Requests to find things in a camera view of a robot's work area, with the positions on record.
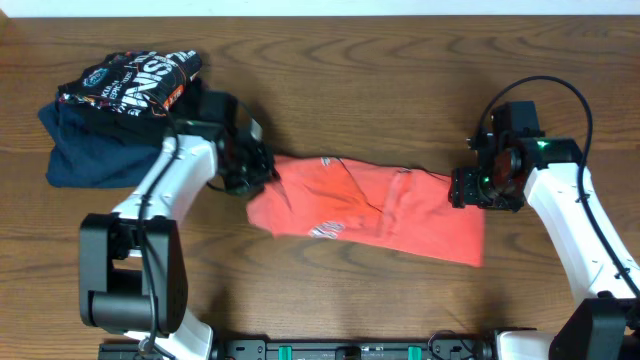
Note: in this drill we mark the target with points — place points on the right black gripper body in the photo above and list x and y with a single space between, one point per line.
484 189

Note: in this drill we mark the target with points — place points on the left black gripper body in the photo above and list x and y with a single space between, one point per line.
261 167

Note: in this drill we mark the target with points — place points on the red orange t-shirt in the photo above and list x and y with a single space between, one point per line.
397 208

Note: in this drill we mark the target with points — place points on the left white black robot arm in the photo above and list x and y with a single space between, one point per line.
132 274

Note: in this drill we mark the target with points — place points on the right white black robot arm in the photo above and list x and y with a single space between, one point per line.
544 173

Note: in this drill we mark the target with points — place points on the folded black printed shirt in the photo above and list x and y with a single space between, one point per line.
136 83

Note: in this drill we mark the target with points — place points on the folded navy blue shirt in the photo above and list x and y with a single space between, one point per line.
81 158

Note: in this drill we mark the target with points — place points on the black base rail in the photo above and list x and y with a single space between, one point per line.
442 347

